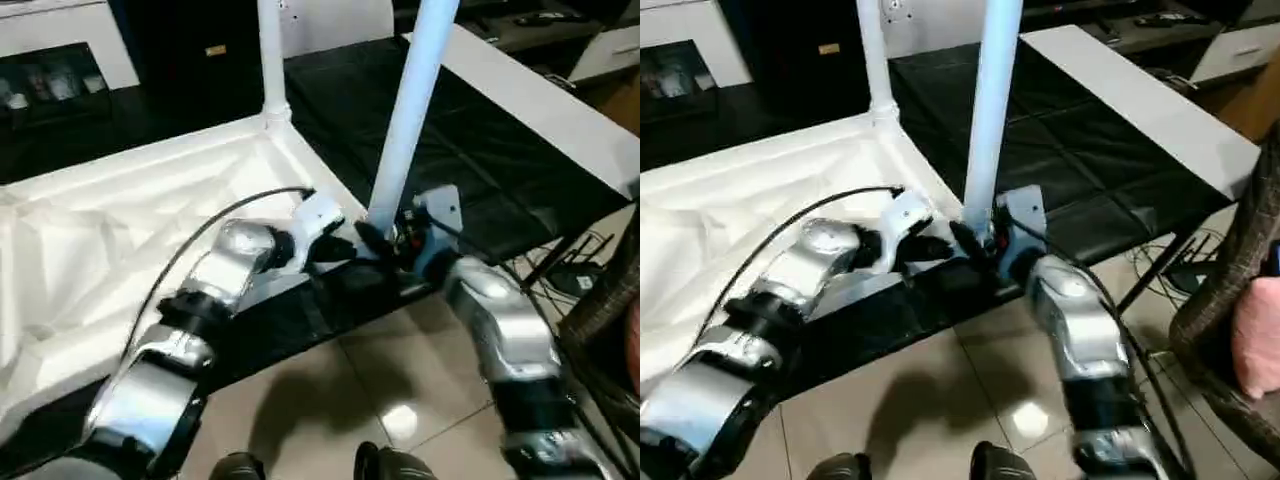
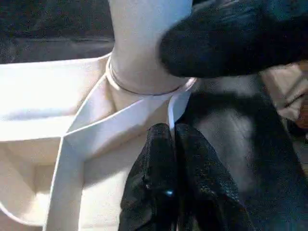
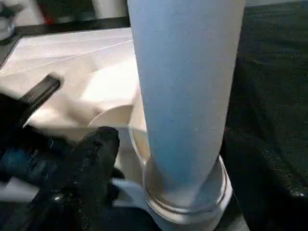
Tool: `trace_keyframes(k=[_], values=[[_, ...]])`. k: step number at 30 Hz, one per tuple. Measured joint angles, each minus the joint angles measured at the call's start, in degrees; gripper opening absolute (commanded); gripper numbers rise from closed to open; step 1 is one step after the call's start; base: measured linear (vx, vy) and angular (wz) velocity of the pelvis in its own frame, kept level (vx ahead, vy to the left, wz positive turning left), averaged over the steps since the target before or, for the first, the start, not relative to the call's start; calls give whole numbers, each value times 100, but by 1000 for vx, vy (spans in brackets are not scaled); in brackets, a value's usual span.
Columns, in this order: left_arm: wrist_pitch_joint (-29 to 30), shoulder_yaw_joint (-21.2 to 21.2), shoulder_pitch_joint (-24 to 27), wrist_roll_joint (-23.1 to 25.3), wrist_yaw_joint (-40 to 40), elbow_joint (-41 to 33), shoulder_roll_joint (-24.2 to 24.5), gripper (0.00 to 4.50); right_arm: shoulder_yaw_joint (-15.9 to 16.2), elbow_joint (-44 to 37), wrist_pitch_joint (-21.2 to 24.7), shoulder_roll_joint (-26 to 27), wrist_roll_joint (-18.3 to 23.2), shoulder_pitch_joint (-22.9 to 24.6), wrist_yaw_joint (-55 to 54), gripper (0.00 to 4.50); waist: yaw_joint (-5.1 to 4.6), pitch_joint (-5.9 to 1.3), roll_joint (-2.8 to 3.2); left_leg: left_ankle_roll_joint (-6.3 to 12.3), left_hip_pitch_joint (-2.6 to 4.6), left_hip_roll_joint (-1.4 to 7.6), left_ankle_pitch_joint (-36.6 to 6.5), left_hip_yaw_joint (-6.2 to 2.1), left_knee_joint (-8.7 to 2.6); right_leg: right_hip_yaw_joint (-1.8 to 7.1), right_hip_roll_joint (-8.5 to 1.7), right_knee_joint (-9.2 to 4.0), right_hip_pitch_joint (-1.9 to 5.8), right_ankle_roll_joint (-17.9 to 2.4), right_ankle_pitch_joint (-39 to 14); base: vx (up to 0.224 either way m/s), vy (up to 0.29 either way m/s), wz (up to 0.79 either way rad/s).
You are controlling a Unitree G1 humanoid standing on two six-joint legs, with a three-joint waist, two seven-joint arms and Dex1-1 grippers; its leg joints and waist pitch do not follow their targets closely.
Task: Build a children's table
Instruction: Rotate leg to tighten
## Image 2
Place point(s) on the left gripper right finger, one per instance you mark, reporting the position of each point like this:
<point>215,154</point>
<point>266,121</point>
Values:
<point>207,192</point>

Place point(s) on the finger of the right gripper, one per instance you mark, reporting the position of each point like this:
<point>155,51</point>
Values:
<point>228,41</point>

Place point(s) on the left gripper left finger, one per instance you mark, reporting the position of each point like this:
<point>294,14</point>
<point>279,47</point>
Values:
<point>151,185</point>

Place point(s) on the white plastic table leg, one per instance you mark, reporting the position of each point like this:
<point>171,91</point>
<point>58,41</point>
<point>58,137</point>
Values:
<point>134,48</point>

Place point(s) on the white plastic table top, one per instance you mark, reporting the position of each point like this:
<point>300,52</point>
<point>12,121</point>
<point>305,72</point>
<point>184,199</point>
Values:
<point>48,84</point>

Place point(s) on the black work mat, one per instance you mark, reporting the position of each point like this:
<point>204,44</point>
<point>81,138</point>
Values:
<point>240,144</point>

